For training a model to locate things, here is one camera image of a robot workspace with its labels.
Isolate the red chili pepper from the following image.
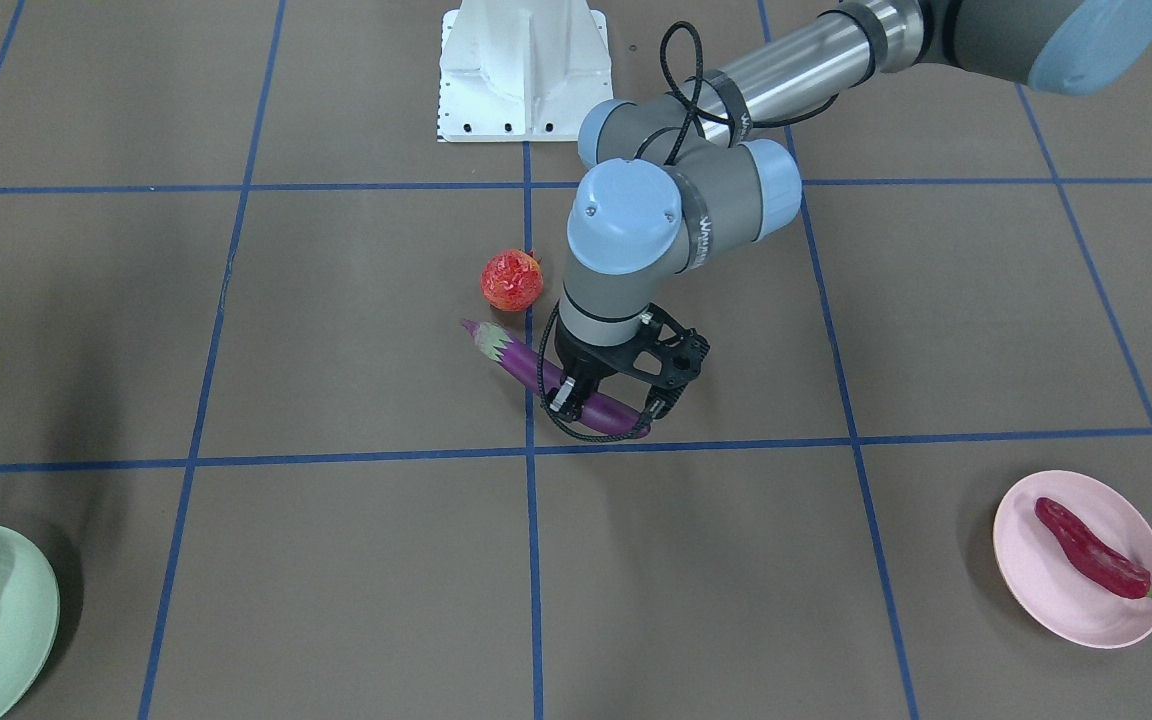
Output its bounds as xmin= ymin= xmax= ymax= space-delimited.
xmin=1033 ymin=497 xmax=1152 ymax=600

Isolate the red orange round fruit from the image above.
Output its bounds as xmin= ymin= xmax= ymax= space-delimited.
xmin=479 ymin=249 xmax=545 ymax=313

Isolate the purple eggplant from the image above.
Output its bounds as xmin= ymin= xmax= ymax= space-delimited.
xmin=460 ymin=319 xmax=641 ymax=435

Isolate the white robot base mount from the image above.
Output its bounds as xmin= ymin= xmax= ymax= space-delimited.
xmin=435 ymin=1 xmax=613 ymax=143

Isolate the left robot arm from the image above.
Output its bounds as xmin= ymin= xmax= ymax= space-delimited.
xmin=520 ymin=1 xmax=1152 ymax=444

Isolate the pink plate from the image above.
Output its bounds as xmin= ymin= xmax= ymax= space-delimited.
xmin=992 ymin=469 xmax=1152 ymax=650

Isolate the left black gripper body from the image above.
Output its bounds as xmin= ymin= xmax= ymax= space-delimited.
xmin=554 ymin=304 xmax=710 ymax=392

